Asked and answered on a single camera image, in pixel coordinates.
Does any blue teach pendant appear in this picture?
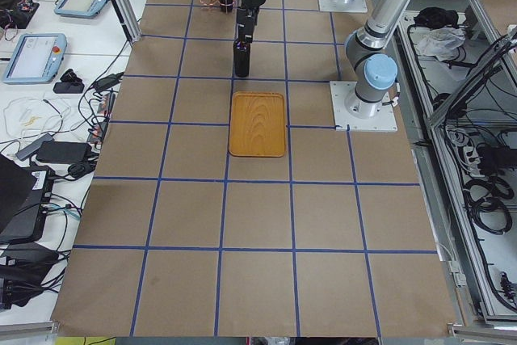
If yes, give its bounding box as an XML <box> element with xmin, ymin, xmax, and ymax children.
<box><xmin>2</xmin><ymin>33</ymin><xmax>68</xmax><ymax>85</ymax></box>
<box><xmin>54</xmin><ymin>0</ymin><xmax>108</xmax><ymax>19</ymax></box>

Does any black laptop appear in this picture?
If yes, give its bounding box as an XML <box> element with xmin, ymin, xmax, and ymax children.
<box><xmin>1</xmin><ymin>156</ymin><xmax>54</xmax><ymax>245</ymax></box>

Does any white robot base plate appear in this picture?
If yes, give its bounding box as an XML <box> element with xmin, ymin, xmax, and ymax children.
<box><xmin>330</xmin><ymin>81</ymin><xmax>397</xmax><ymax>133</ymax></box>

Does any blue teach pendant near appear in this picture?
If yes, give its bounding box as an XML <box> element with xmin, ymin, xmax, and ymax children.
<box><xmin>2</xmin><ymin>33</ymin><xmax>68</xmax><ymax>85</ymax></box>

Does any black webcam on stand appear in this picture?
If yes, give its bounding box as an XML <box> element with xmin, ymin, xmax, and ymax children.
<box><xmin>53</xmin><ymin>69</ymin><xmax>85</xmax><ymax>94</ymax></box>

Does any black power brick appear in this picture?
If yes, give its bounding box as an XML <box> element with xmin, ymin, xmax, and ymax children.
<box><xmin>36</xmin><ymin>141</ymin><xmax>91</xmax><ymax>164</ymax></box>

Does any wooden tray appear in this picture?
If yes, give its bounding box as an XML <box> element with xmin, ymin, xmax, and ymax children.
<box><xmin>229</xmin><ymin>91</ymin><xmax>286</xmax><ymax>158</ymax></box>

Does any blue teach pendant far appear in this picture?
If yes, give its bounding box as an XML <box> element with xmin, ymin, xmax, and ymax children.
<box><xmin>54</xmin><ymin>0</ymin><xmax>108</xmax><ymax>19</ymax></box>

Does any white crumpled cloth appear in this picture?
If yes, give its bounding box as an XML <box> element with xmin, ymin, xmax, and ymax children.
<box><xmin>415</xmin><ymin>27</ymin><xmax>465</xmax><ymax>61</ymax></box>

